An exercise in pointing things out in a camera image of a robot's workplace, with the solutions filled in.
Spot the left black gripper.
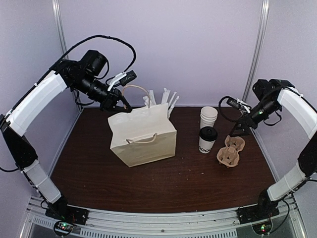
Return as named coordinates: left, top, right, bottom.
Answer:
left=73, top=73, right=133, bottom=113

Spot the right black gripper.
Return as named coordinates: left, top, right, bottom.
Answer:
left=230, top=98, right=280, bottom=137

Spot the brown pulp cup carrier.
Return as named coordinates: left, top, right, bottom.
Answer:
left=216, top=135, right=245, bottom=168

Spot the single black cup lid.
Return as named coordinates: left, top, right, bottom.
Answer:
left=199, top=126, right=218, bottom=142

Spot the stack of white paper cups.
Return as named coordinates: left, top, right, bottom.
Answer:
left=200, top=106, right=218, bottom=128

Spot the brown paper bag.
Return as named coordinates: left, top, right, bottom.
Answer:
left=108, top=85, right=177, bottom=167

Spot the single white paper cup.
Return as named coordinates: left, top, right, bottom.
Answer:
left=198, top=137, right=215, bottom=154

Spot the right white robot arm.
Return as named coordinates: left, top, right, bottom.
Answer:
left=230, top=79, right=317, bottom=219

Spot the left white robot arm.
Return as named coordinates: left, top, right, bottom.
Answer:
left=0, top=50, right=137, bottom=220

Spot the bundle of wrapped white straws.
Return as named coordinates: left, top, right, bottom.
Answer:
left=143, top=88, right=180, bottom=118

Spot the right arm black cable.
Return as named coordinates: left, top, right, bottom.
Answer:
left=218, top=96, right=242, bottom=123

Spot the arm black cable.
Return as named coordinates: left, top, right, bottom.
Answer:
left=34, top=34, right=137, bottom=85
left=218, top=96, right=242, bottom=123

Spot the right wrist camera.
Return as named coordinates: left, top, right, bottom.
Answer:
left=226, top=98, right=252, bottom=114

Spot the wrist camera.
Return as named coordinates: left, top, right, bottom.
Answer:
left=226, top=98, right=252, bottom=114
left=107, top=70, right=137, bottom=91

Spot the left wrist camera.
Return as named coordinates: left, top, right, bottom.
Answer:
left=107, top=70, right=137, bottom=91

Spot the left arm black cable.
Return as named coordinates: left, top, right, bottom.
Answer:
left=34, top=34, right=137, bottom=85

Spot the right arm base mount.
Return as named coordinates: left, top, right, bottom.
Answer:
left=236, top=205, right=279, bottom=237

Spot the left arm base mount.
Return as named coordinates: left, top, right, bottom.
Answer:
left=45, top=206, right=89, bottom=237

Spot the left aluminium frame post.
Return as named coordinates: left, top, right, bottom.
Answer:
left=52, top=0, right=67, bottom=54

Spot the aluminium frame post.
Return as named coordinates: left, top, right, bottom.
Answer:
left=52, top=0, right=67, bottom=54
left=242, top=0, right=270, bottom=101

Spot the right aluminium frame post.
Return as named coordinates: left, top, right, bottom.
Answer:
left=242, top=0, right=270, bottom=101

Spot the aluminium front rail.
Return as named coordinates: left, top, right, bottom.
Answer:
left=17, top=201, right=308, bottom=238

